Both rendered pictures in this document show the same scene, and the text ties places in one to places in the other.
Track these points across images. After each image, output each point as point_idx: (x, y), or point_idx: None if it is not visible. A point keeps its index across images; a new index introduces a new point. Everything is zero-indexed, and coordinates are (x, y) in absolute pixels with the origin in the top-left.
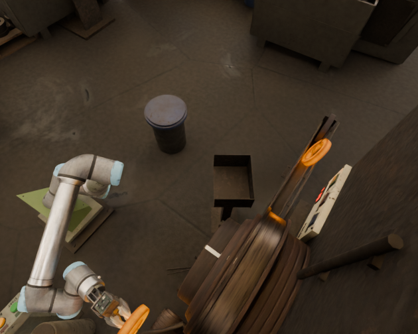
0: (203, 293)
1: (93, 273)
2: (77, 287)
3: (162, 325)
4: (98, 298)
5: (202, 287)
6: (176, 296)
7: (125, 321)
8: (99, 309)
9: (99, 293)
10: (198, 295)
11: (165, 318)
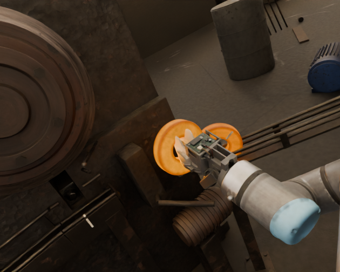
0: None
1: (242, 204)
2: (260, 171)
3: (191, 213)
4: (209, 147)
5: None
6: None
7: (170, 128)
8: (207, 136)
9: (208, 153)
10: (8, 36)
11: (187, 221)
